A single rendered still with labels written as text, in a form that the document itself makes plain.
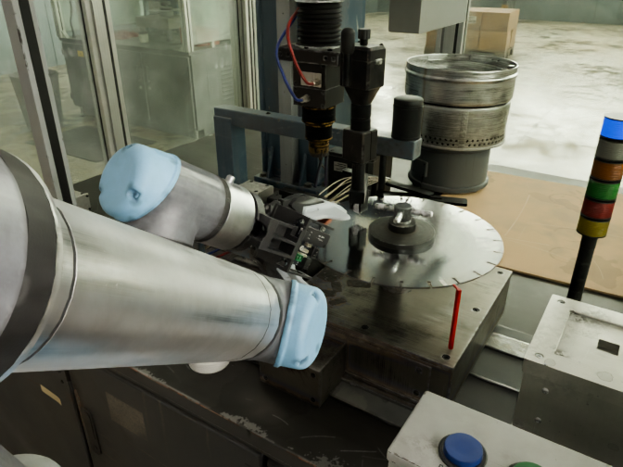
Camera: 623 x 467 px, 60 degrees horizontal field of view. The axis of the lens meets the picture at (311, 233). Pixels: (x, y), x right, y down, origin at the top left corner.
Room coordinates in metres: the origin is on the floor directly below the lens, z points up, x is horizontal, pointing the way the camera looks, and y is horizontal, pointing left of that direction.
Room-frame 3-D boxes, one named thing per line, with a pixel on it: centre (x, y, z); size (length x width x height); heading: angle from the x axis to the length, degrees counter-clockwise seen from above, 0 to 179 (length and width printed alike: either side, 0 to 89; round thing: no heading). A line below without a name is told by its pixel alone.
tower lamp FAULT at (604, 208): (0.79, -0.45, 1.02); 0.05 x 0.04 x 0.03; 147
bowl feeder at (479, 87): (1.56, -0.42, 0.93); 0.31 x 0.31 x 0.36
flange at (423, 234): (0.82, -0.15, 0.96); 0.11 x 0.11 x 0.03
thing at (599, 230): (0.79, -0.45, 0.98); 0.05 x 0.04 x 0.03; 147
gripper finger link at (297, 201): (0.65, 0.02, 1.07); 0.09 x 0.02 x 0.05; 134
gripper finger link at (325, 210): (0.67, -0.03, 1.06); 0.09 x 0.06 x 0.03; 134
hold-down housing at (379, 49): (0.83, -0.08, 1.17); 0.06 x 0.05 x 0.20; 48
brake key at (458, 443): (0.41, -0.16, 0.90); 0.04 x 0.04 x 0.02
